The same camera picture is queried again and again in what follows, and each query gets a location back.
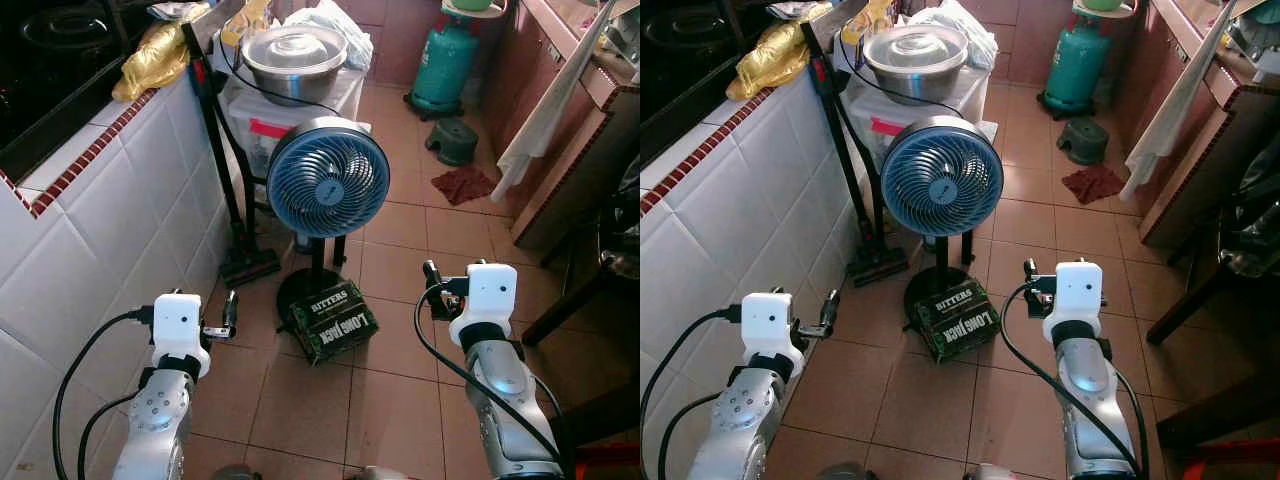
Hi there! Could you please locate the green printed cardboard box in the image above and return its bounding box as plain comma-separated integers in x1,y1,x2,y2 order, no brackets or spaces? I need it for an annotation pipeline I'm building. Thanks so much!
915,281,1005,364
290,281,380,366

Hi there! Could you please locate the red floor rag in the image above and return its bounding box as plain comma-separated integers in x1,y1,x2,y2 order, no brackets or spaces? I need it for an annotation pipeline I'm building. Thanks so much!
1061,164,1127,207
431,165,497,207

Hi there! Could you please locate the blue standing fan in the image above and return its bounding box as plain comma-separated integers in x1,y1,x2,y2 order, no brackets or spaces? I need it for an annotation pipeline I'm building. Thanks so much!
880,114,1005,323
266,116,392,326

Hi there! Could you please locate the small dark green stool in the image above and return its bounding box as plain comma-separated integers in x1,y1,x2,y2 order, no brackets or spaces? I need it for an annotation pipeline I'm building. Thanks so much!
424,117,480,167
1056,116,1110,167

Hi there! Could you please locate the dark wooden table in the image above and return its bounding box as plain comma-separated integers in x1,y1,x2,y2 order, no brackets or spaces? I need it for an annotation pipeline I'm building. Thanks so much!
520,185,641,348
1145,135,1280,347

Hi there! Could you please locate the black red stick vacuum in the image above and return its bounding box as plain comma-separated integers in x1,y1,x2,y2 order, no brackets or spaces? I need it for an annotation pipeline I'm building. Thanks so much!
180,20,284,289
800,20,910,289

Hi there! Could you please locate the brown kitchen cabinet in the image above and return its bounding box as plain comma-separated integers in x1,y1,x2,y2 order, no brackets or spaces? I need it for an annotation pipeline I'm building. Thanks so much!
480,0,641,252
1108,0,1280,250

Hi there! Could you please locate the white plastic storage container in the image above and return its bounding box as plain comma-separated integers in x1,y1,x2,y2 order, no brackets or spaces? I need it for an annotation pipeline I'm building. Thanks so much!
214,58,367,196
838,58,998,186

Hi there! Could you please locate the white hanging cloth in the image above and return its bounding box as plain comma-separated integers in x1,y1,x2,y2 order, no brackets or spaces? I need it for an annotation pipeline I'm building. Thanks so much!
1119,0,1244,204
492,0,618,204

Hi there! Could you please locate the green gas cylinder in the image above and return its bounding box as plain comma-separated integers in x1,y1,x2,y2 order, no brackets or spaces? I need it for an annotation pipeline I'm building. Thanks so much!
1036,14,1113,121
406,14,482,121

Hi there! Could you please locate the red plastic object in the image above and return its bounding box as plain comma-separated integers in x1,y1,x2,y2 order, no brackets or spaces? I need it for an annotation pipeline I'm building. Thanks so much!
574,443,641,480
1164,440,1280,480

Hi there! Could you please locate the steel pot with lid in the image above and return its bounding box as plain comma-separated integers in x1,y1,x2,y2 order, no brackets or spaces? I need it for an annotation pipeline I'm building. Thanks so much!
240,24,350,108
862,24,970,107

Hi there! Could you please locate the yellow plastic bag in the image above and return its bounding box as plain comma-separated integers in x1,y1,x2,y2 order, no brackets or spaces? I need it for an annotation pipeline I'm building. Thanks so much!
111,4,213,103
725,4,833,102

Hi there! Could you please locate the white plastic bag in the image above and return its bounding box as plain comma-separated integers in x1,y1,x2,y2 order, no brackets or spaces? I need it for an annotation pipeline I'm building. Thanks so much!
903,0,1000,73
283,0,375,73

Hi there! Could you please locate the black gas stove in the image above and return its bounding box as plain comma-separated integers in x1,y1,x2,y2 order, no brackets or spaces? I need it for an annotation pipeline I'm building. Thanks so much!
640,0,776,151
0,0,161,166

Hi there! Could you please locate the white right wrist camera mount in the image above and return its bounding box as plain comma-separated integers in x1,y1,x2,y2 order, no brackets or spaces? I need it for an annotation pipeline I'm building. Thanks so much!
448,262,519,349
1041,259,1105,344

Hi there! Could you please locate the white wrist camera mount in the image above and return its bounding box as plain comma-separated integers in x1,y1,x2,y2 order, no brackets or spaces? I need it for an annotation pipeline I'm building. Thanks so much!
448,262,519,349
150,291,212,377
1041,259,1105,344
740,291,807,379

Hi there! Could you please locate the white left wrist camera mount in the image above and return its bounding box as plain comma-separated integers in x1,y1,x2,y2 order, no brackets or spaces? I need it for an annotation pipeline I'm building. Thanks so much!
150,291,212,377
740,291,807,379

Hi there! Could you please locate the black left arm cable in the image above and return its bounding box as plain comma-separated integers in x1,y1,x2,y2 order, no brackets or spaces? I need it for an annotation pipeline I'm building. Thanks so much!
640,306,746,480
52,308,156,480

